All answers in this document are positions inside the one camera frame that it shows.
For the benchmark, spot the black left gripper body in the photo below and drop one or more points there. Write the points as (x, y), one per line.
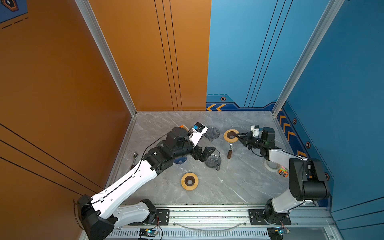
(195, 153)

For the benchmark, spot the left green circuit board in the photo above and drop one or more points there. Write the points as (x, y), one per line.
(148, 234)

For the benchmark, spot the aluminium left corner post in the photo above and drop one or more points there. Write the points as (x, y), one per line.
(104, 49)

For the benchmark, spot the aluminium right corner post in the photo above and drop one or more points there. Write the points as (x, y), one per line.
(318, 34)

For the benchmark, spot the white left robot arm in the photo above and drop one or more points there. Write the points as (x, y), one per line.
(102, 213)

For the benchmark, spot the pink handled tool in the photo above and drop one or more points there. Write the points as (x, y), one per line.
(283, 172)

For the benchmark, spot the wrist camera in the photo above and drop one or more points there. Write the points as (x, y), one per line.
(196, 133)
(256, 131)

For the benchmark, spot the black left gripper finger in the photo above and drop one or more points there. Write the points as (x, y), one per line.
(203, 157)
(209, 150)

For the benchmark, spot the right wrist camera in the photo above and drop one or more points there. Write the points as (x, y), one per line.
(256, 131)

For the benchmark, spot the aluminium corner post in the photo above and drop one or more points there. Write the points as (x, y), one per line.
(318, 34)
(104, 49)

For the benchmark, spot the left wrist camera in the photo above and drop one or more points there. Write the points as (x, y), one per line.
(196, 133)

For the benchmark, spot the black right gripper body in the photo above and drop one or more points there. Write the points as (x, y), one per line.
(255, 142)

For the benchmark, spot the brown small bottle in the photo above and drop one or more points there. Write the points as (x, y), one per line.
(231, 147)

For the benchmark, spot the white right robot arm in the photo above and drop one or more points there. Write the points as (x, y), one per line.
(307, 178)

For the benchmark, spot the wooden ring dripper holder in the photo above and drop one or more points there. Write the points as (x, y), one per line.
(231, 136)

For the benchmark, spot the right green circuit board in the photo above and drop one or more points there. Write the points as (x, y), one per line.
(278, 233)

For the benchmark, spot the clear tape roll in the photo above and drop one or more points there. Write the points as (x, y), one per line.
(271, 166)

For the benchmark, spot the silver wrench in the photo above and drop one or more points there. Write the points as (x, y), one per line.
(134, 160)

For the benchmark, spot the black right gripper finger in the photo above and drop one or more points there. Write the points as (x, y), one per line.
(243, 141)
(242, 136)

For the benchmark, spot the blue ribbed dripper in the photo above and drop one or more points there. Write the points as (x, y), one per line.
(180, 160)

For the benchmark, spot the green circuit board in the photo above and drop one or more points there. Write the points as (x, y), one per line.
(148, 234)
(278, 233)

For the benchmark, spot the grey ribbed glass dripper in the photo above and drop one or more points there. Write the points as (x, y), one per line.
(212, 133)

